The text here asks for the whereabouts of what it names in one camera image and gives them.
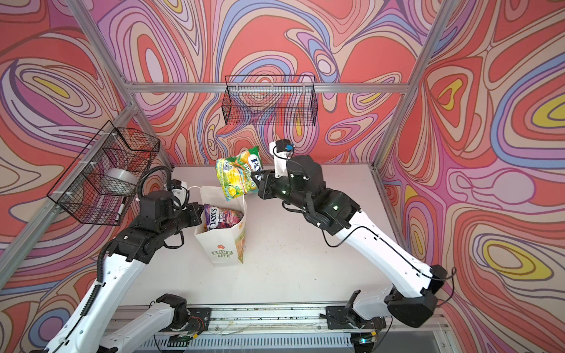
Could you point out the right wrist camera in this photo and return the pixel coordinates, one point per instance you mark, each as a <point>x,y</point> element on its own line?
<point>281,150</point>

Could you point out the marker pen in basket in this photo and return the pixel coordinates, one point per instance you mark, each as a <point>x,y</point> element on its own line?
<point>120,211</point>

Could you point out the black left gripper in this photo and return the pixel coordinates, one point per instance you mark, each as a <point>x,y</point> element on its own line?
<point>195,215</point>

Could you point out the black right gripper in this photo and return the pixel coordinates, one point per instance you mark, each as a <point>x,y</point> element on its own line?
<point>265,186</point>

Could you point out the black wire basket left wall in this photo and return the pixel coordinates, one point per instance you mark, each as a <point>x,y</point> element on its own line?
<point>79,193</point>

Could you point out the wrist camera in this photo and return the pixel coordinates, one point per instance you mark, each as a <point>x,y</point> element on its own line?
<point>281,150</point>
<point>180,190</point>

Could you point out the black wire basket back wall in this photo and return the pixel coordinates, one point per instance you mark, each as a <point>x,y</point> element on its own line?
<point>270,100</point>

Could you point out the yellow green candy packet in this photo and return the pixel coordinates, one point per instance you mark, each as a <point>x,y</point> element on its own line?
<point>235,173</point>

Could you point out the aluminium front rail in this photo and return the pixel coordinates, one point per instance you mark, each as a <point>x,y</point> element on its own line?
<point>322,327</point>

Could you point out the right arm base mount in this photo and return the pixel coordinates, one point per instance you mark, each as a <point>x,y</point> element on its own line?
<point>340,317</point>

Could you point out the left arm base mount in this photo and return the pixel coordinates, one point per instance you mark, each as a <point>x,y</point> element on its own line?
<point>195,321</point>

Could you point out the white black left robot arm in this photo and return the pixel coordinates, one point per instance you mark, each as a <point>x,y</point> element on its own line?
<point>119,263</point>

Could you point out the white tape roll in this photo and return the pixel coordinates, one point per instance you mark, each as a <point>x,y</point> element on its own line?
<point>119,182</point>

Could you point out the black wire basket wall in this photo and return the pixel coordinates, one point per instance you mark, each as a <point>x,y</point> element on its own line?
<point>270,100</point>
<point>79,193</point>

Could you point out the purple Fox's candy packet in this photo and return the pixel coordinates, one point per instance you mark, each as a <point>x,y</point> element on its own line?
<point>221,218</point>

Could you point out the white paper gift bag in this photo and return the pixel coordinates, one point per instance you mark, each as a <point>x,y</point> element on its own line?
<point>224,247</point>

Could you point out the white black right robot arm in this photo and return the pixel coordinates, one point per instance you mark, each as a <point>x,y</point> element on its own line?
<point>411,298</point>

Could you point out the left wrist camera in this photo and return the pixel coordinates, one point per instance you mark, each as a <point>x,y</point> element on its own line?
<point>180,190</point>

